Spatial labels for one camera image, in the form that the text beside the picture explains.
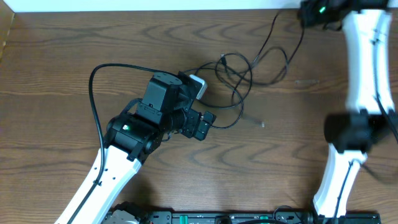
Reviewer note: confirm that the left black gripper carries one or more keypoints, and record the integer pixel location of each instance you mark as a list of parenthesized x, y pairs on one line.
[(192, 126)]

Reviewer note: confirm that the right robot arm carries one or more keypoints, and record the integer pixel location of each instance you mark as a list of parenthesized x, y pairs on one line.
[(370, 111)]

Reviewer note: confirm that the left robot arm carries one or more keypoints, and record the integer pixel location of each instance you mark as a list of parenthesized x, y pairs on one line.
[(132, 136)]

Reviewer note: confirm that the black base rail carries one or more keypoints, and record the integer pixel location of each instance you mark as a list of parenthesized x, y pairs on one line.
[(128, 212)]

